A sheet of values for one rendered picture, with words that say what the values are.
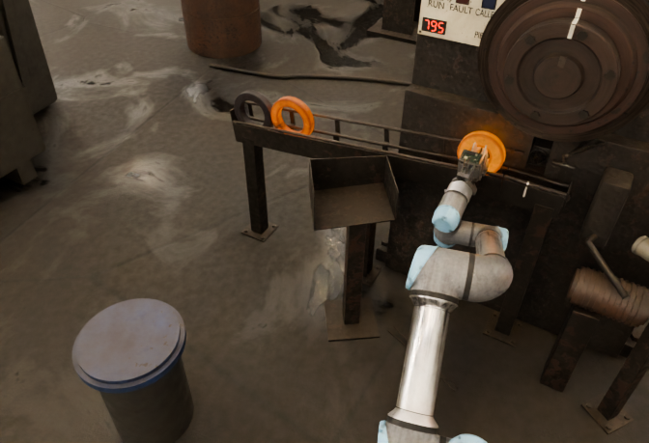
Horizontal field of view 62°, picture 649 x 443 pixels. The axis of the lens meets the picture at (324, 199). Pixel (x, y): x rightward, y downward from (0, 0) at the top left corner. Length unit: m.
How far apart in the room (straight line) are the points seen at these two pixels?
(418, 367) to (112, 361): 0.86
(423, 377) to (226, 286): 1.27
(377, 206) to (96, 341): 0.95
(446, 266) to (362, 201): 0.59
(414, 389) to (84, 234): 1.92
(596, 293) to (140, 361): 1.35
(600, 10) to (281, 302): 1.54
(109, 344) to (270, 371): 0.64
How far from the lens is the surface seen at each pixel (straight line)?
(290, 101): 2.10
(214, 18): 4.18
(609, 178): 1.81
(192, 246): 2.59
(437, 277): 1.31
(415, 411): 1.31
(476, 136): 1.83
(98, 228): 2.82
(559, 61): 1.54
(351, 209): 1.80
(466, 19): 1.81
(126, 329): 1.76
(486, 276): 1.32
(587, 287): 1.85
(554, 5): 1.57
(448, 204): 1.63
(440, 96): 1.91
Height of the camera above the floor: 1.75
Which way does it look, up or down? 39 degrees down
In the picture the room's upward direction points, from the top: 1 degrees clockwise
